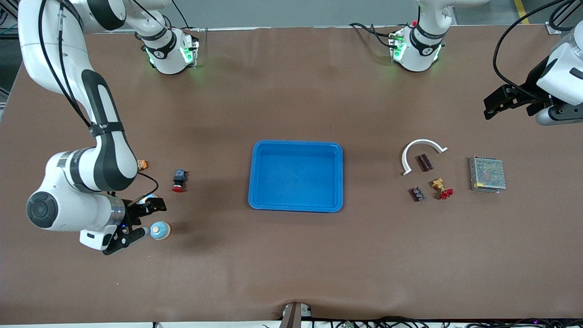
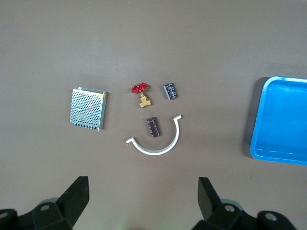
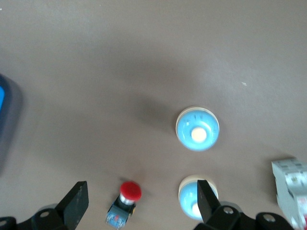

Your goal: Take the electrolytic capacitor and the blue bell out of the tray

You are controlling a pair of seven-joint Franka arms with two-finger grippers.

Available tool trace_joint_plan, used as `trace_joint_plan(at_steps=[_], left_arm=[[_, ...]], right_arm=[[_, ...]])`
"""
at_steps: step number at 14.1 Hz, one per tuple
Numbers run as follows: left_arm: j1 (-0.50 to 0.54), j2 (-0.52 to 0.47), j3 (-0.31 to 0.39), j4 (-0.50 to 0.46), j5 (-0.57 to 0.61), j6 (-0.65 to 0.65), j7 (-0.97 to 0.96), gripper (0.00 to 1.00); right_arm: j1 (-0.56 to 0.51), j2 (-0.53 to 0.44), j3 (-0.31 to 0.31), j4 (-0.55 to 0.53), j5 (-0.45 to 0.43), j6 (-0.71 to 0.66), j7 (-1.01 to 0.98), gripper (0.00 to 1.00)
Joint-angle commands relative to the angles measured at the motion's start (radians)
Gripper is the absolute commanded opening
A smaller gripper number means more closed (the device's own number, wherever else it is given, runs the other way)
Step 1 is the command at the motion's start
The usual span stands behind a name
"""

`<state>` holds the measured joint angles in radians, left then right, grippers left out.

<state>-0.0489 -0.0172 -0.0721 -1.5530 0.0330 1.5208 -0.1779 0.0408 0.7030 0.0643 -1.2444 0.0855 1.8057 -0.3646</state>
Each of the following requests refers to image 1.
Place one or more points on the aluminium frame post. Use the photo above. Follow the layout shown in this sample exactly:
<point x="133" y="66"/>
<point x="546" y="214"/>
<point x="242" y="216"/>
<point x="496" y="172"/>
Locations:
<point x="552" y="28"/>

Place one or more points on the brown table mat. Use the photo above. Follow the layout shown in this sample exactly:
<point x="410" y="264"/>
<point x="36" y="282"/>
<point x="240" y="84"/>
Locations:
<point x="291" y="264"/>

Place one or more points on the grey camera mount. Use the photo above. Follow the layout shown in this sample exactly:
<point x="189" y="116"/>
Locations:
<point x="294" y="316"/>

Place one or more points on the blue plastic tray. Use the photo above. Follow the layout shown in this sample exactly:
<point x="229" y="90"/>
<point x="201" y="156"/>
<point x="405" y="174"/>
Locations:
<point x="296" y="177"/>

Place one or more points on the light blue bell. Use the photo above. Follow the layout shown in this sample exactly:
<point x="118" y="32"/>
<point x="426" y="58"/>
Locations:
<point x="160" y="231"/>
<point x="149" y="197"/>

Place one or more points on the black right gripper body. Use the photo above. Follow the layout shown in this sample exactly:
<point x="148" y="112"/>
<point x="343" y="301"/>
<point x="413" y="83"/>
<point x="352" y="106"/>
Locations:
<point x="133" y="215"/>

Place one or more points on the dark brown capacitor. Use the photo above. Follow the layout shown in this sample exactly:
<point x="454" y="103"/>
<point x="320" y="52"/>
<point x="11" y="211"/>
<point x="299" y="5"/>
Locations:
<point x="425" y="162"/>
<point x="418" y="194"/>

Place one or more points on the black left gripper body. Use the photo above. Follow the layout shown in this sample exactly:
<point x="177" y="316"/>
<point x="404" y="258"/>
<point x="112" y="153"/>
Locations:
<point x="531" y="83"/>

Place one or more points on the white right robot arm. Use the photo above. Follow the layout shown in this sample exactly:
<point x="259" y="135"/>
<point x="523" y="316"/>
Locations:
<point x="50" y="54"/>

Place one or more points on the orange red emergency button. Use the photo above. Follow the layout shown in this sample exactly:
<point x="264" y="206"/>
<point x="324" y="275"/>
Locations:
<point x="142" y="164"/>

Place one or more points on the black red push button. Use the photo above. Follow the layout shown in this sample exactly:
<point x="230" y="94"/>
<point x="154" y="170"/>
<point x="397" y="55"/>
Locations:
<point x="179" y="180"/>

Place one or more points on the white curved plastic bracket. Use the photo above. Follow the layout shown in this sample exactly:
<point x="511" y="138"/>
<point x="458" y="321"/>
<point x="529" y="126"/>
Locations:
<point x="423" y="141"/>

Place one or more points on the metal mesh power supply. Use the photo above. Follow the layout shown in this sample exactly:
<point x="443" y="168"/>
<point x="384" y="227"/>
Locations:
<point x="487" y="174"/>

